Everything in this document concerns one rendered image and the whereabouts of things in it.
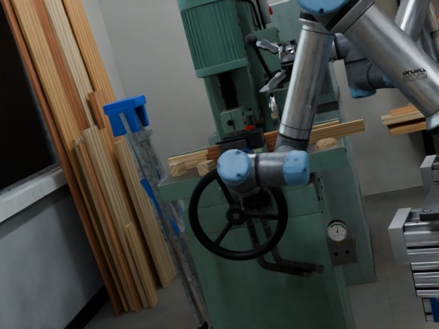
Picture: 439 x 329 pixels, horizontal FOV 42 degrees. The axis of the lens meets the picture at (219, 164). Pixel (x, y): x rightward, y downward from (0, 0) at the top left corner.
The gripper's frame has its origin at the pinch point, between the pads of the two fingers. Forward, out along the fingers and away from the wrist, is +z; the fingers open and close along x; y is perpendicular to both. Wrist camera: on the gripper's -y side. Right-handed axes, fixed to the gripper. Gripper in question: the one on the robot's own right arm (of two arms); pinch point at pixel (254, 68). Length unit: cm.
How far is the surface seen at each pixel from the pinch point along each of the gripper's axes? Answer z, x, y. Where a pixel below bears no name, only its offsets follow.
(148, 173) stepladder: 66, 11, -78
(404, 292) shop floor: -34, 82, -117
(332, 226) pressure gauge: -13, 50, -11
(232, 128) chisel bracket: 12.9, 13.0, -15.9
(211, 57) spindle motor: 13.2, -8.2, -3.8
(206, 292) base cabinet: 32, 64, -23
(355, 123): -26.2, 18.3, -22.6
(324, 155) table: -15.0, 28.4, -9.7
